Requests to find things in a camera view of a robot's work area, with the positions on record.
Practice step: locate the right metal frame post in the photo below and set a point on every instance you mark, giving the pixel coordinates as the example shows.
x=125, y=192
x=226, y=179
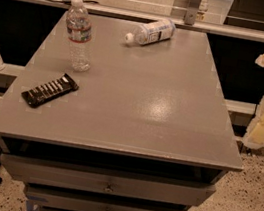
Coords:
x=191, y=12

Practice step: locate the black snack bar wrapper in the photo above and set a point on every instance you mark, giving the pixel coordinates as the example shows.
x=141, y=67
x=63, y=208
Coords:
x=48, y=91

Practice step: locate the clear water bottle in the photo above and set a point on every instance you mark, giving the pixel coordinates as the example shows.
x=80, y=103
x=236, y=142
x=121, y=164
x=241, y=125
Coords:
x=79, y=35
x=151, y=33

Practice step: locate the top grey drawer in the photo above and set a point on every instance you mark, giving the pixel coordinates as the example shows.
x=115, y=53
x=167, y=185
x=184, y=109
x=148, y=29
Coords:
x=106, y=181

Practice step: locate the lying clear water bottle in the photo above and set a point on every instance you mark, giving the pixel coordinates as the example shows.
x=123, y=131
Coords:
x=151, y=33

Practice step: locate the grey drawer cabinet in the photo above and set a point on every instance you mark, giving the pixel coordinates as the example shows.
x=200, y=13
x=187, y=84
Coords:
x=156, y=110

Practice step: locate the middle grey drawer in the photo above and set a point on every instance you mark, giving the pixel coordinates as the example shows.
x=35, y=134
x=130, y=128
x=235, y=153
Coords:
x=74, y=202

